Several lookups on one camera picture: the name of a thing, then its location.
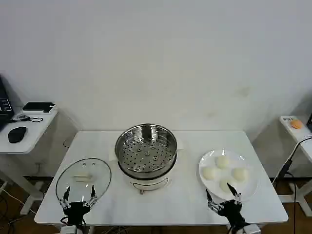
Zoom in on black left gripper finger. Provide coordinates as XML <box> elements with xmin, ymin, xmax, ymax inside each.
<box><xmin>59</xmin><ymin>186</ymin><xmax>72</xmax><ymax>211</ymax></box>
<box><xmin>82</xmin><ymin>184</ymin><xmax>97</xmax><ymax>208</ymax></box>

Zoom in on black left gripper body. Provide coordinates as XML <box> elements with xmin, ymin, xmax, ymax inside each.
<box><xmin>63</xmin><ymin>201</ymin><xmax>91</xmax><ymax>225</ymax></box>

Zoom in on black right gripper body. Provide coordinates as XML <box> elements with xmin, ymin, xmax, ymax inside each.
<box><xmin>215</xmin><ymin>200</ymin><xmax>246</xmax><ymax>227</ymax></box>

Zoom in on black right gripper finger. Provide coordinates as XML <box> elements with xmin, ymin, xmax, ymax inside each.
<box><xmin>226</xmin><ymin>182</ymin><xmax>243</xmax><ymax>206</ymax></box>
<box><xmin>205</xmin><ymin>189</ymin><xmax>224</xmax><ymax>213</ymax></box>

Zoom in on white steamed bun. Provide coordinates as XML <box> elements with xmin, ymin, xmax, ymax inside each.
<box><xmin>214</xmin><ymin>156</ymin><xmax>231</xmax><ymax>169</ymax></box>
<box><xmin>231</xmin><ymin>167</ymin><xmax>250</xmax><ymax>182</ymax></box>
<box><xmin>218</xmin><ymin>178</ymin><xmax>237</xmax><ymax>194</ymax></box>
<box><xmin>202</xmin><ymin>166</ymin><xmax>217</xmax><ymax>181</ymax></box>

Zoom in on round glass lid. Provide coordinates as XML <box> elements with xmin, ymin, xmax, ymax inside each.
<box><xmin>55</xmin><ymin>157</ymin><xmax>112</xmax><ymax>203</ymax></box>

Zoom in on white round plate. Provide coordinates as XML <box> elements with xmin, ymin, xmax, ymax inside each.
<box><xmin>198</xmin><ymin>149</ymin><xmax>259</xmax><ymax>202</ymax></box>

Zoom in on white electric cooker pot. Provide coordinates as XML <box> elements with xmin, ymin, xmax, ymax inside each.
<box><xmin>108</xmin><ymin>142</ymin><xmax>185</xmax><ymax>195</ymax></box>

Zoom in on white side desk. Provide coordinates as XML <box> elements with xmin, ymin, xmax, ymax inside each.
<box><xmin>0</xmin><ymin>107</ymin><xmax>59</xmax><ymax>215</ymax></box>

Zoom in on perforated steel steamer basket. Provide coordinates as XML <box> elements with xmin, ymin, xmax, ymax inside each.
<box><xmin>115</xmin><ymin>123</ymin><xmax>178</xmax><ymax>173</ymax></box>

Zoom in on black computer mouse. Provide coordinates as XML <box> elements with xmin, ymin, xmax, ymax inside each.
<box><xmin>7</xmin><ymin>126</ymin><xmax>28</xmax><ymax>143</ymax></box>

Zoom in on white side table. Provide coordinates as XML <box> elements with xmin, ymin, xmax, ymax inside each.
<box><xmin>279</xmin><ymin>115</ymin><xmax>312</xmax><ymax>216</ymax></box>

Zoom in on orange round object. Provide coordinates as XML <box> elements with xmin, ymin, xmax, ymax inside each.
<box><xmin>290</xmin><ymin>119</ymin><xmax>304</xmax><ymax>130</ymax></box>

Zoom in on black and white flat box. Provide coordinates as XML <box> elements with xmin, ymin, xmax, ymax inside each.
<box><xmin>22</xmin><ymin>101</ymin><xmax>57</xmax><ymax>114</ymax></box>

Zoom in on black laptop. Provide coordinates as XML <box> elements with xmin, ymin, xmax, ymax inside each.
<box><xmin>0</xmin><ymin>74</ymin><xmax>16</xmax><ymax>132</ymax></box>

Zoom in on thick black cable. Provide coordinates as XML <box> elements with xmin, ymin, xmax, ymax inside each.
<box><xmin>272</xmin><ymin>136</ymin><xmax>312</xmax><ymax>186</ymax></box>

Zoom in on tangled floor cables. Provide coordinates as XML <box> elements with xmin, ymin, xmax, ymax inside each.
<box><xmin>0</xmin><ymin>179</ymin><xmax>32</xmax><ymax>234</ymax></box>

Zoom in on small device with black cord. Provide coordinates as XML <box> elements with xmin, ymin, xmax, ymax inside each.
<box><xmin>10</xmin><ymin>113</ymin><xmax>43</xmax><ymax>123</ymax></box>

